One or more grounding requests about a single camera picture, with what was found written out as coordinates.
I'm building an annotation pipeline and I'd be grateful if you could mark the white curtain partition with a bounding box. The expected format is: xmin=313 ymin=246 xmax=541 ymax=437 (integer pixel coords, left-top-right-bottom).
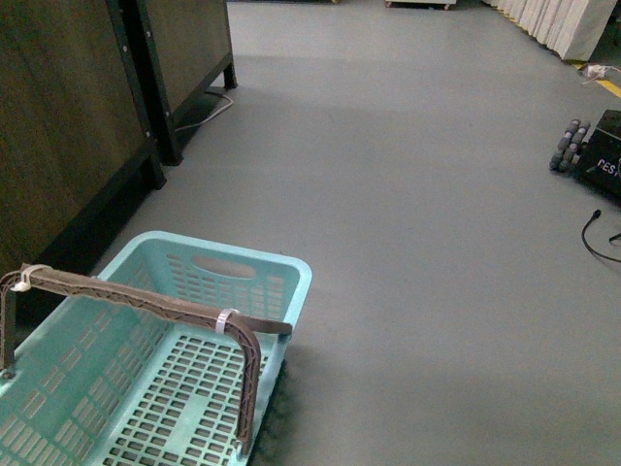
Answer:
xmin=485 ymin=0 xmax=618 ymax=62

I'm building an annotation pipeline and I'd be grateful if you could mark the light blue plastic basket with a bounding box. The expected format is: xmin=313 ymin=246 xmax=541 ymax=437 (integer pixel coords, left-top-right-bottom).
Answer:
xmin=1 ymin=231 xmax=311 ymax=465

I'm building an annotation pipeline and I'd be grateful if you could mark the brown basket handle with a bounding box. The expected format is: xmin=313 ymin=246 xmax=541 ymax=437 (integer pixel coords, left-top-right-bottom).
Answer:
xmin=1 ymin=264 xmax=293 ymax=455

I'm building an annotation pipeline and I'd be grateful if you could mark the dark wooden shelf unit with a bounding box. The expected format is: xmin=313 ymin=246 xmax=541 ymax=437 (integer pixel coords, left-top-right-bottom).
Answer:
xmin=1 ymin=1 xmax=237 ymax=272

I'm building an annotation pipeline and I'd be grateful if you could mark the grey roller wheel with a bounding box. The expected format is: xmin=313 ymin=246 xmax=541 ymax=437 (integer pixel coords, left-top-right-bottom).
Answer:
xmin=549 ymin=118 xmax=591 ymax=173

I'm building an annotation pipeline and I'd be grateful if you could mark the white cable on floor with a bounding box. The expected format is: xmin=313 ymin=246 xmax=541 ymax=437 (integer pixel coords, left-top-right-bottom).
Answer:
xmin=174 ymin=89 xmax=234 ymax=132

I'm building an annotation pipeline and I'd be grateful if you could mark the black cable on floor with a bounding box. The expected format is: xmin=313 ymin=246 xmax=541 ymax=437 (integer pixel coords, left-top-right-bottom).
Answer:
xmin=581 ymin=209 xmax=621 ymax=266

